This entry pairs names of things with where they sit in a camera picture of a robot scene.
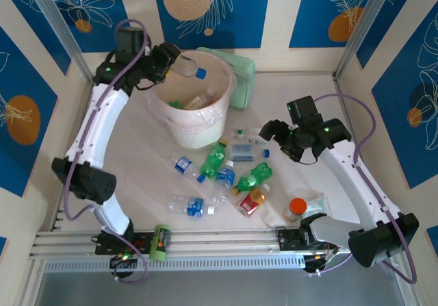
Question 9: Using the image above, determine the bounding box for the clear bottle blue cap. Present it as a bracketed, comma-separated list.
[170, 55, 208, 80]

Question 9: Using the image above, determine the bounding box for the black controller board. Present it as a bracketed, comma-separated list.
[303, 251, 338, 275]
[109, 253, 138, 270]

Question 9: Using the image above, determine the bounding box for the grey slotted cable duct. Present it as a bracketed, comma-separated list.
[42, 255, 306, 273]

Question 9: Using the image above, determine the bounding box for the blue label bottle white cap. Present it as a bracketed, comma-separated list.
[167, 194, 216, 218]
[211, 160, 236, 204]

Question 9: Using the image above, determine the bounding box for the crumpled clear plastic bottle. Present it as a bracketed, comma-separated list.
[304, 192, 328, 214]

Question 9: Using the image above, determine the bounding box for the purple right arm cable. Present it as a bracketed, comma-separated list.
[309, 92, 418, 285]

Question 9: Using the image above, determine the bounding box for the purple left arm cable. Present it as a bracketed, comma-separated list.
[63, 18, 151, 285]

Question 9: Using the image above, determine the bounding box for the aluminium frame post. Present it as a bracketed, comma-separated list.
[25, 0, 95, 84]
[333, 0, 398, 81]

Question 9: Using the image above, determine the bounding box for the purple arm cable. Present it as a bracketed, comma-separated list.
[63, 18, 151, 285]
[309, 92, 418, 285]

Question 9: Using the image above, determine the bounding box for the clear plastic bin liner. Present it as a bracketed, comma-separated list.
[145, 51, 239, 131]

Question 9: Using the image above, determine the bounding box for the clear bottle pale blue label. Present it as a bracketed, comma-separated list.
[228, 143, 271, 163]

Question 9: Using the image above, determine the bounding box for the red gold tea bottle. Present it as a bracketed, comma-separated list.
[235, 184, 273, 218]

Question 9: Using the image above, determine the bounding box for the beige label bottle white cap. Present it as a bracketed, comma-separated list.
[183, 87, 217, 111]

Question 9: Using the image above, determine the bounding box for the white plastic bucket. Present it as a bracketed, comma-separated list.
[150, 50, 233, 151]

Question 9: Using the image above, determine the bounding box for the clear bottle green label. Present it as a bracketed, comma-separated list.
[229, 127, 270, 146]

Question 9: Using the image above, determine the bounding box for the green tape roll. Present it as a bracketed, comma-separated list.
[149, 224, 172, 262]

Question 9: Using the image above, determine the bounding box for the pale green plastic lid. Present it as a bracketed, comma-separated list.
[195, 47, 257, 111]

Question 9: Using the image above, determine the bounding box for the orange cap bottle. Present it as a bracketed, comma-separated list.
[283, 197, 308, 222]

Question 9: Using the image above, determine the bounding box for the thin aluminium rail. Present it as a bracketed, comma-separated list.
[92, 74, 338, 81]

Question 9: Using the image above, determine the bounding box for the long aluminium base rail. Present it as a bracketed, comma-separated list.
[29, 229, 401, 259]

